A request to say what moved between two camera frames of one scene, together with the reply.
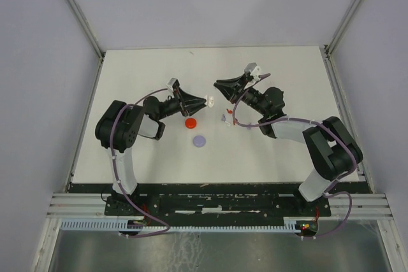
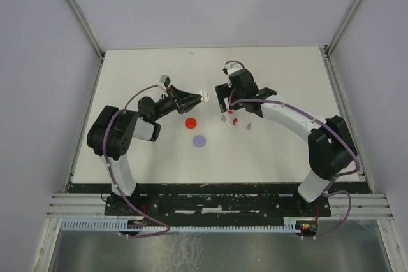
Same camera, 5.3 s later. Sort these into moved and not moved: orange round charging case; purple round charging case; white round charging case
Moved: white round charging case
Not moved: orange round charging case; purple round charging case
